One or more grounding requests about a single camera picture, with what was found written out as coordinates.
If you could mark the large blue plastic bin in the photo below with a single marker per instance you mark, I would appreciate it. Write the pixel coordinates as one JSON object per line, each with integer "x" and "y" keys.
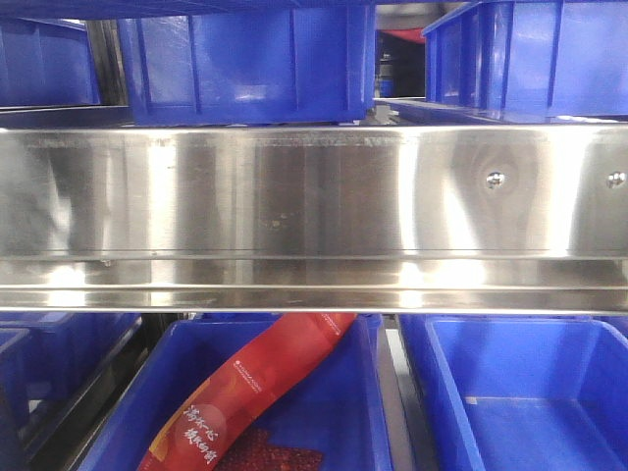
{"x": 302, "y": 65}

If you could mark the blue bin with snack bag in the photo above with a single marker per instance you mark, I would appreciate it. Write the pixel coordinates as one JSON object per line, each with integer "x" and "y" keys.
{"x": 337, "y": 410}

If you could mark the empty blue bin lower right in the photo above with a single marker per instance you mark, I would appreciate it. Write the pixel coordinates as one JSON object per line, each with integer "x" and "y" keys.
{"x": 521, "y": 394}

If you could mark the blue bin upper right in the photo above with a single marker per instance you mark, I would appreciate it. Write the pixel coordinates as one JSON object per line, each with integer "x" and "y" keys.
{"x": 544, "y": 58}

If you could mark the blue bin lower left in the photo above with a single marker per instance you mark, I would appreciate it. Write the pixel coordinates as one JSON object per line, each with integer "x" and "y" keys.
{"x": 48, "y": 356}

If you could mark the blue bin upper left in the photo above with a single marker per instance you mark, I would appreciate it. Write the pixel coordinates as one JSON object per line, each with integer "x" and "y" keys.
{"x": 46, "y": 63}

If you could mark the stainless steel shelf rack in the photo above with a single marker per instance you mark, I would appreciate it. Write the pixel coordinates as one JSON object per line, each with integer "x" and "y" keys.
{"x": 419, "y": 208}

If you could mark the red snack bag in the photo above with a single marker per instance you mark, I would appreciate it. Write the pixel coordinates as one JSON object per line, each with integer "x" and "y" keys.
{"x": 203, "y": 429}

